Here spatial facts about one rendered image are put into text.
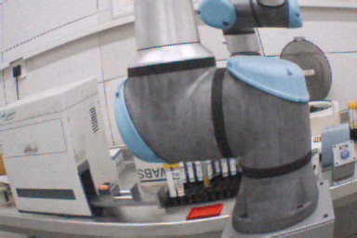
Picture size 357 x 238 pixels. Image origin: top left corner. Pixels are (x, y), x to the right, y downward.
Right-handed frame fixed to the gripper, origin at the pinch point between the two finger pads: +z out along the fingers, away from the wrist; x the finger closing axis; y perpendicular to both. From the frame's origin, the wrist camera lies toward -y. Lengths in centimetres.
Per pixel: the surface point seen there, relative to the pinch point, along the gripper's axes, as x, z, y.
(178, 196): 18.9, 7.5, 2.2
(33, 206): 58, 8, -6
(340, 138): -23.4, 2.4, 4.3
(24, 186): 59, 2, -6
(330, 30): -35, -25, 57
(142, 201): 24.9, 5.8, -5.0
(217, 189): 10.8, 7.3, 3.5
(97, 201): 36.2, 5.8, -4.5
